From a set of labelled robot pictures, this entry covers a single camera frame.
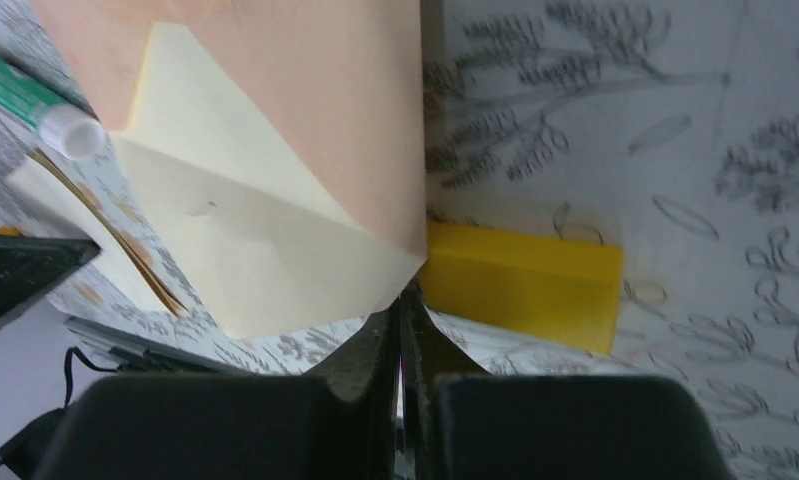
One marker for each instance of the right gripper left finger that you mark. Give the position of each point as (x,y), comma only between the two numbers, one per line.
(335,421)

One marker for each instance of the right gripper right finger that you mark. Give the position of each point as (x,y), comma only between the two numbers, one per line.
(463,422)

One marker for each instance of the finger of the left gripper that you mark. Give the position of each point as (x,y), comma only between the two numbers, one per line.
(31,268)

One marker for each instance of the beige lined letter paper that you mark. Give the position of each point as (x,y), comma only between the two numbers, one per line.
(47,190)

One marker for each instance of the tan paper envelope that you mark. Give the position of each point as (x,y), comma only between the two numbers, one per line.
(275,147)

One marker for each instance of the orange square toy brick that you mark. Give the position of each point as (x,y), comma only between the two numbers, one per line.
(10,231)

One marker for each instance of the yellow toy brick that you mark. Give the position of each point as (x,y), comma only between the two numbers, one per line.
(562,291)

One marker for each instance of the green white glue stick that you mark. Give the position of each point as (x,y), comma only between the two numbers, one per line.
(59,124)

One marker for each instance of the floral patterned table mat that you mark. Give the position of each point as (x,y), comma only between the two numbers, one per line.
(668,129)

